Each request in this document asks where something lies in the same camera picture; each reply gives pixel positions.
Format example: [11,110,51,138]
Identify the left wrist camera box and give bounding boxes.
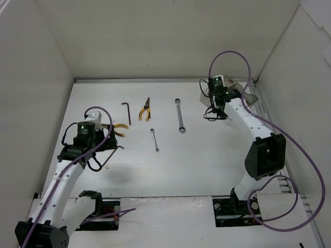
[85,111,102,131]

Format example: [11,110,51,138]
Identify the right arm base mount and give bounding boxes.
[213,192,260,227]

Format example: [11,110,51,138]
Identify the upper dark hex key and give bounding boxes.
[121,102,131,126]

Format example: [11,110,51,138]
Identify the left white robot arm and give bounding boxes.
[15,120,118,247]

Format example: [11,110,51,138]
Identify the clear plastic organizer container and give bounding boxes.
[198,74,259,125]

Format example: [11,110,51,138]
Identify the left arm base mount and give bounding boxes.
[76,190,121,231]

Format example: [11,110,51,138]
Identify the yellow side cutter pliers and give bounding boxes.
[101,123,129,137]

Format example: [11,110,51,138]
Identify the yellow needle nose pliers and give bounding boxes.
[139,97,151,121]

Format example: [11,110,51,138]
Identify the large silver ratchet wrench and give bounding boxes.
[175,98,186,133]

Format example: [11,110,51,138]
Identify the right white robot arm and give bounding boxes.
[205,75,286,213]

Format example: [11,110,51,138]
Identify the small silver ratchet wrench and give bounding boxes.
[150,129,159,152]

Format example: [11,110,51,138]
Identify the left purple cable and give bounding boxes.
[19,106,137,248]

